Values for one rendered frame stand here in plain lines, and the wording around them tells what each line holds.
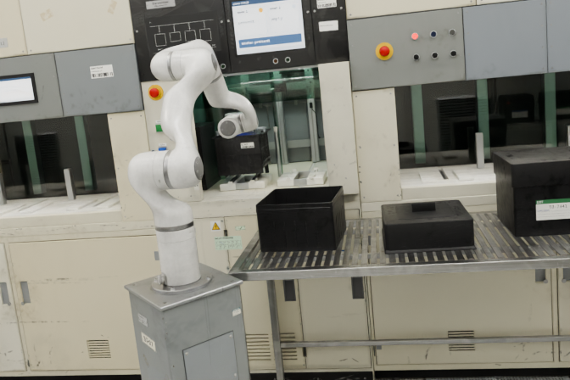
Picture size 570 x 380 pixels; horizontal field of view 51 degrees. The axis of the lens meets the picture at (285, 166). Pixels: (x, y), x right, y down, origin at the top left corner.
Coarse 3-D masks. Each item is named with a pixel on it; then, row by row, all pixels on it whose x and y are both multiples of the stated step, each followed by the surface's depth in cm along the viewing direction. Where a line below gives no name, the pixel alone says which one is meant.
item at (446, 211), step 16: (384, 208) 216; (400, 208) 213; (416, 208) 206; (432, 208) 205; (448, 208) 206; (464, 208) 205; (384, 224) 195; (400, 224) 193; (416, 224) 193; (432, 224) 192; (448, 224) 192; (464, 224) 191; (384, 240) 204; (400, 240) 194; (416, 240) 194; (432, 240) 193; (448, 240) 192; (464, 240) 192
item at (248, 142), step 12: (216, 132) 279; (264, 132) 272; (216, 144) 270; (228, 144) 269; (240, 144) 269; (252, 144) 268; (264, 144) 276; (216, 156) 271; (228, 156) 270; (240, 156) 270; (252, 156) 269; (264, 156) 274; (228, 168) 271; (240, 168) 270; (252, 168) 270
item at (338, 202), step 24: (288, 192) 233; (312, 192) 231; (336, 192) 229; (264, 216) 208; (288, 216) 206; (312, 216) 204; (336, 216) 208; (264, 240) 210; (288, 240) 208; (312, 240) 206; (336, 240) 206
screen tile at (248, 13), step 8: (240, 8) 238; (248, 8) 238; (256, 8) 237; (264, 8) 237; (240, 16) 239; (248, 16) 238; (256, 16) 238; (264, 16) 237; (256, 24) 238; (264, 24) 238; (240, 32) 240; (248, 32) 239; (256, 32) 239; (264, 32) 238
